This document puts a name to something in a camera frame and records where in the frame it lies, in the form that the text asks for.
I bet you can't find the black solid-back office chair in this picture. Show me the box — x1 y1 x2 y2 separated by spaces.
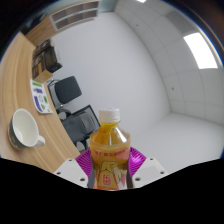
47 75 83 116

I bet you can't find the brown cardboard box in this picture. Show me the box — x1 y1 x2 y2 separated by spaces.
33 69 54 84

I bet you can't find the black mesh-back office chair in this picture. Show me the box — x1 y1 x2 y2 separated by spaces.
57 104 102 153

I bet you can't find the black gift box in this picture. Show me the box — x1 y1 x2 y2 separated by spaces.
31 44 63 79

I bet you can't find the large rectangular ceiling light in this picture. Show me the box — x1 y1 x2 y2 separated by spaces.
182 31 219 70

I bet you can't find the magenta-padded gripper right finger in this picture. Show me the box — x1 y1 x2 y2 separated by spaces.
125 146 168 190

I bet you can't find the white printed leaflet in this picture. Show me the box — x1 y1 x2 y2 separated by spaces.
29 78 54 115

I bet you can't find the ceiling air vent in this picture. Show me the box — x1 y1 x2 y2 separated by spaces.
164 9 199 36

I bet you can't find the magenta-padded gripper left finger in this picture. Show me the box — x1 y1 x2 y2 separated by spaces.
52 148 95 189

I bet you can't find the wooden shelf unit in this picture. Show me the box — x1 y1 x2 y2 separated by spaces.
24 0 101 46

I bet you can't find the green white-lined mug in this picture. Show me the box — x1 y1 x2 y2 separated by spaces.
7 108 46 150

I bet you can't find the yellow tea drink bottle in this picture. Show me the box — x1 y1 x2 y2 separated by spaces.
89 107 132 191

